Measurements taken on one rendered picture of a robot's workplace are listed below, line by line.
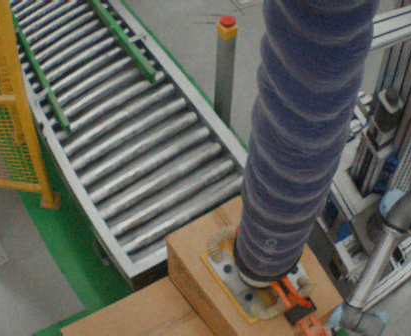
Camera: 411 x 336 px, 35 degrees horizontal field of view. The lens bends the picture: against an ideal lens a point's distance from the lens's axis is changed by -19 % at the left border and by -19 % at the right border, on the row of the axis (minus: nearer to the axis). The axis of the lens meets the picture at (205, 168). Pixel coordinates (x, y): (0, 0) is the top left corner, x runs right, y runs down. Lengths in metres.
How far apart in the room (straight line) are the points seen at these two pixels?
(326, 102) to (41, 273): 2.48
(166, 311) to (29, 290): 0.97
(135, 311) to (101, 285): 0.65
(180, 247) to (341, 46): 1.50
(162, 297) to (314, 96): 1.72
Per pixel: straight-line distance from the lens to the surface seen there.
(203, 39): 4.29
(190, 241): 2.66
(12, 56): 2.68
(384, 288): 3.47
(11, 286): 3.70
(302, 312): 2.44
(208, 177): 3.21
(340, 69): 1.34
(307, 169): 1.67
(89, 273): 3.64
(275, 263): 2.24
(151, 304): 3.00
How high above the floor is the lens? 3.41
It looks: 62 degrees down
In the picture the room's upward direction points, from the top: 2 degrees clockwise
